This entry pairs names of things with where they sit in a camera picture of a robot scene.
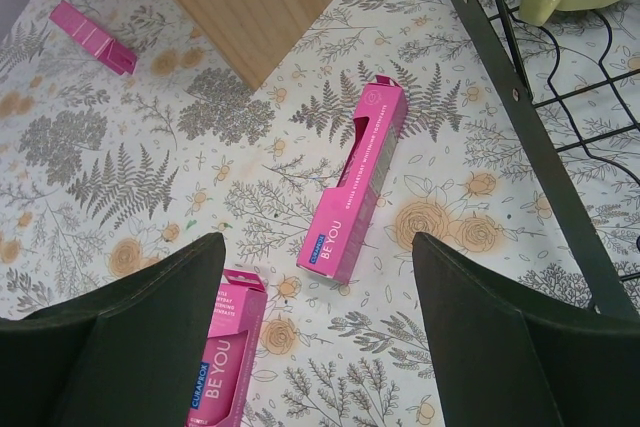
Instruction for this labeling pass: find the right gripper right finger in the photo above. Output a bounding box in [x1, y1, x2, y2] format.
[412, 233, 639, 426]

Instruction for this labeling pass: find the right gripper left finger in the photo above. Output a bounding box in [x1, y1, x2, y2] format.
[1, 233, 226, 426]

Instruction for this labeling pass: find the pink toothpaste box front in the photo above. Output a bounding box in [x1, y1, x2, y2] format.
[186, 269, 267, 426]

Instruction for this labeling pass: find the pink toothpaste box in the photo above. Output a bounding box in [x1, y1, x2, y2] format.
[186, 269, 267, 426]
[296, 75, 408, 283]

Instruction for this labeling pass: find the pink toothpaste box centre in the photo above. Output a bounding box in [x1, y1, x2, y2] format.
[296, 75, 408, 283]

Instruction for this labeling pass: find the magenta toothpaste box far left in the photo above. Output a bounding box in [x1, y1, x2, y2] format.
[49, 0, 138, 75]

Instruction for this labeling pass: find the black wire dish rack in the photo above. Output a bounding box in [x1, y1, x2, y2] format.
[451, 0, 639, 319]

